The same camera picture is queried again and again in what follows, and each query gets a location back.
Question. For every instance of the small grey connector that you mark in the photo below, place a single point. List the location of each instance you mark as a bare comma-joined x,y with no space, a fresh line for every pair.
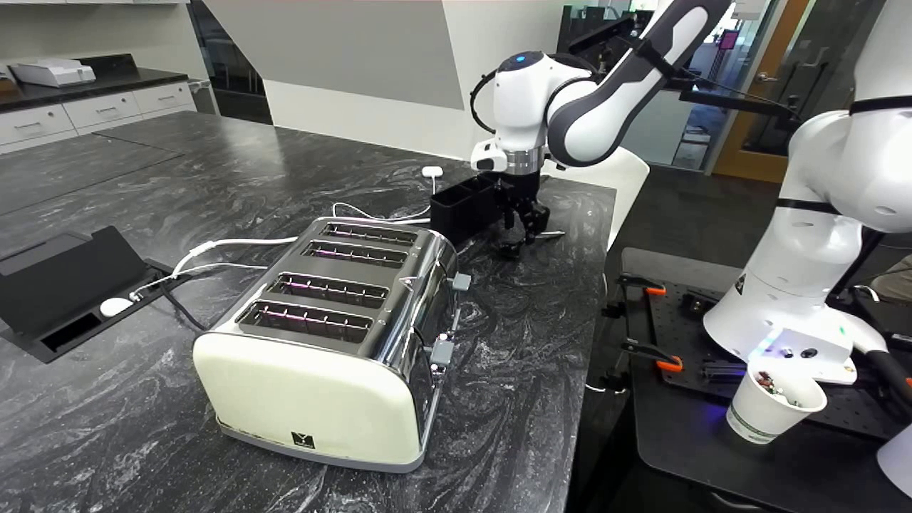
463,281
444,351

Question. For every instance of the white chair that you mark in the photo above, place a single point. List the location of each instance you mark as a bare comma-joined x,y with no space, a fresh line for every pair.
622,180

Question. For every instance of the white cabinet with dark counter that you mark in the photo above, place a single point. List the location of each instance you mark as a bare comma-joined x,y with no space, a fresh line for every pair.
86,109

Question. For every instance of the orange clamp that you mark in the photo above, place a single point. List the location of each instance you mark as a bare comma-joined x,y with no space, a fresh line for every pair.
671,364
656,291

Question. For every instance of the black cutlery holder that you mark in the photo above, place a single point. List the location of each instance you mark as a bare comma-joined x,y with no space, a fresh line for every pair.
467,214

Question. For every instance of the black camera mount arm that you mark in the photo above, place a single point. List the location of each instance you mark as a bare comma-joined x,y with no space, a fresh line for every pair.
742,100

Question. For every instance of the black robot cart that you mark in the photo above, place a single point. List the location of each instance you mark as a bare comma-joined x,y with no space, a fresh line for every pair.
686,445

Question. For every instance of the black pop-up socket box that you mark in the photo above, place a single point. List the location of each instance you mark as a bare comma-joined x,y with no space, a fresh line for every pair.
66,287

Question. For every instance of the small white power adapter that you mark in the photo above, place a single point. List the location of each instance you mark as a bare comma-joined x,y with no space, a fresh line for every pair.
115,307

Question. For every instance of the cream chrome four-slot toaster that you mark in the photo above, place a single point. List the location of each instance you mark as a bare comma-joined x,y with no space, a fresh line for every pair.
323,359

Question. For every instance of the white paper cup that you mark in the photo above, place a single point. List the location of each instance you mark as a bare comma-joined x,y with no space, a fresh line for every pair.
766,415

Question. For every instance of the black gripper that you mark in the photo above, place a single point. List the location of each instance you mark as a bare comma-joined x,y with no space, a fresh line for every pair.
525,188

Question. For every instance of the white countertop device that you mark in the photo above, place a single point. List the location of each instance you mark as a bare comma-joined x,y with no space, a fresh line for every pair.
54,71

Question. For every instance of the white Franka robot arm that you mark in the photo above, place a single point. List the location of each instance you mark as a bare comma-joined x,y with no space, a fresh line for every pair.
589,114

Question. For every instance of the brown wooden door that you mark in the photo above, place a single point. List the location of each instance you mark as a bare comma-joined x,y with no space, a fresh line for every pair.
752,103

